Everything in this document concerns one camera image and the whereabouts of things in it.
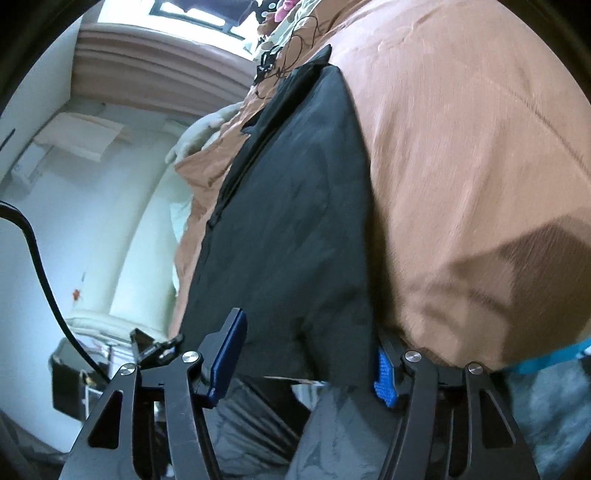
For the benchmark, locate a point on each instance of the brown bed blanket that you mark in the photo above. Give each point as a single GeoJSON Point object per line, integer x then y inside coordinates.
{"type": "Point", "coordinates": [461, 161]}

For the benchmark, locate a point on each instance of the cream padded headboard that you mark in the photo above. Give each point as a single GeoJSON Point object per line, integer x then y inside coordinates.
{"type": "Point", "coordinates": [138, 258]}

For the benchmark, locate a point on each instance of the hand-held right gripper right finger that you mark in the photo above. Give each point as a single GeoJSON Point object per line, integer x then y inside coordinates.
{"type": "Point", "coordinates": [385, 378]}

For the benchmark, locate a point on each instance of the pink cloth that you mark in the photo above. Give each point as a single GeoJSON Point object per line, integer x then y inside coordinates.
{"type": "Point", "coordinates": [284, 9]}

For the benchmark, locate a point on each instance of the white patterned duvet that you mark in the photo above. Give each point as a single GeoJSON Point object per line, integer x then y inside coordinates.
{"type": "Point", "coordinates": [286, 30]}

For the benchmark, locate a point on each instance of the black snap-button jacket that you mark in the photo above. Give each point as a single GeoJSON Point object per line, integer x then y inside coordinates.
{"type": "Point", "coordinates": [286, 221]}

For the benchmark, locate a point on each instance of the pink curtain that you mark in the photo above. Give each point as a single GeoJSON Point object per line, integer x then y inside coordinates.
{"type": "Point", "coordinates": [152, 64]}

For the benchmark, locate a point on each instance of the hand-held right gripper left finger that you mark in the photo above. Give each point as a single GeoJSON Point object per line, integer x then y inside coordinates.
{"type": "Point", "coordinates": [226, 355]}

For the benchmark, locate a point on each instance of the person's left leg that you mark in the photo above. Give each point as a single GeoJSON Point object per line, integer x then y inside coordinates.
{"type": "Point", "coordinates": [258, 415]}

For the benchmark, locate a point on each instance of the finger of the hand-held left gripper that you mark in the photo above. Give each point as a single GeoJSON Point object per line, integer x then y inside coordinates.
{"type": "Point", "coordinates": [157, 353]}

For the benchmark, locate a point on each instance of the person's legs in grey trousers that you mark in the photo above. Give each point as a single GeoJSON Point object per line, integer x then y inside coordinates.
{"type": "Point", "coordinates": [341, 438]}

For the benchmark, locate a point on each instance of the black storage bin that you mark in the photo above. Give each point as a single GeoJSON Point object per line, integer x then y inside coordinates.
{"type": "Point", "coordinates": [67, 378]}

